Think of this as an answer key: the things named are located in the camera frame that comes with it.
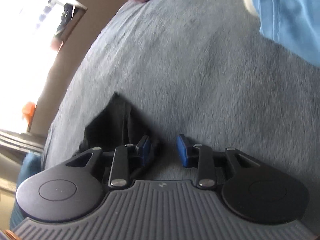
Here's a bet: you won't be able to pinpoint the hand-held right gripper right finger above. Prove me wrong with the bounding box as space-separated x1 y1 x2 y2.
176 134 260 189

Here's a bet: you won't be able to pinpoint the black printed t-shirt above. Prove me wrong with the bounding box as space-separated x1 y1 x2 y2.
79 92 163 173

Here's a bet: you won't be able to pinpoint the dark clothes in box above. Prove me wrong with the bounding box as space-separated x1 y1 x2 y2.
56 4 75 40

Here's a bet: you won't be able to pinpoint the grey bed blanket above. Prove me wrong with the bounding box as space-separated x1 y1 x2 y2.
41 0 320 200

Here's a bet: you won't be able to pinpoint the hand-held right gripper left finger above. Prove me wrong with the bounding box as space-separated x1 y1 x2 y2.
65 135 151 188

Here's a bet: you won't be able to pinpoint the light blue folded cloth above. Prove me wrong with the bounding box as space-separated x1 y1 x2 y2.
251 0 320 68

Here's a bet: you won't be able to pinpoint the grey curtain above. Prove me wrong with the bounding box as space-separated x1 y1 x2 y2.
0 129 45 155

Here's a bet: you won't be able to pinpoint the orange bag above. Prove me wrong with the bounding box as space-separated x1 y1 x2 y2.
22 101 35 120

